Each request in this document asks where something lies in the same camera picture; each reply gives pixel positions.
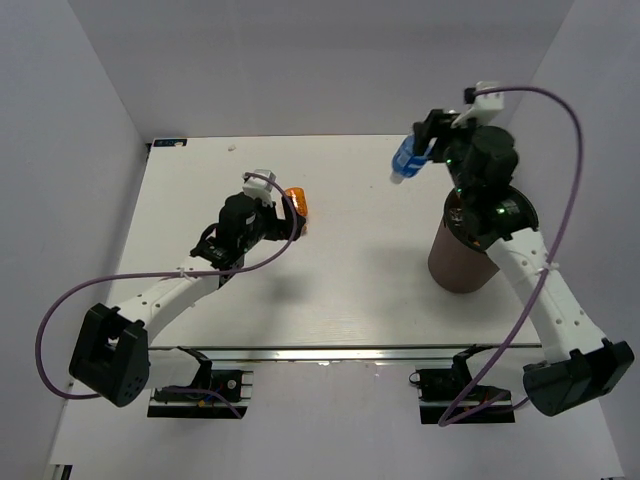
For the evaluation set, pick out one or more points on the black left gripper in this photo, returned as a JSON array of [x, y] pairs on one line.
[[277, 224]]

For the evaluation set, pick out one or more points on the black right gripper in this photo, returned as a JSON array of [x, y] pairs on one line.
[[425, 131]]

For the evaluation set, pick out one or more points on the orange bottle with patterned label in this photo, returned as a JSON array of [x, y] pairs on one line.
[[296, 210]]

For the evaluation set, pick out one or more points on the clear bottle with blue label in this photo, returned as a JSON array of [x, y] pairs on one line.
[[405, 164]]

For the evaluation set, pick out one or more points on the large clear plastic bottle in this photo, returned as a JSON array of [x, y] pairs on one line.
[[456, 216]]

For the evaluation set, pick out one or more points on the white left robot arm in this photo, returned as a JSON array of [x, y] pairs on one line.
[[112, 355]]

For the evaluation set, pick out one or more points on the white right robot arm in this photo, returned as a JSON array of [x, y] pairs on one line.
[[580, 364]]

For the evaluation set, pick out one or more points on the dark brown round bin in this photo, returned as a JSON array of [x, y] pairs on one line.
[[458, 259]]

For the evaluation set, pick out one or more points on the blue sticker left corner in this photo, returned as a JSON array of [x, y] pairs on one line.
[[169, 143]]

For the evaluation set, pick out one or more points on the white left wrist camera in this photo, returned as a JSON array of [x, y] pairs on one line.
[[257, 188]]

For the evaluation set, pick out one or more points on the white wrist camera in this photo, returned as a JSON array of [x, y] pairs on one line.
[[482, 107], [257, 188]]

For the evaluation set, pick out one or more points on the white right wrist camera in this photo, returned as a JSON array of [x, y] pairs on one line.
[[482, 107]]

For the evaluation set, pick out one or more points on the aluminium table front rail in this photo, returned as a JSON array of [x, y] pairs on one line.
[[325, 354]]

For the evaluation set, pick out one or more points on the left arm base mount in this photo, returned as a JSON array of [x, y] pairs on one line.
[[187, 384]]

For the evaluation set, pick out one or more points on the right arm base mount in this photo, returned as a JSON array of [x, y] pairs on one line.
[[438, 386]]

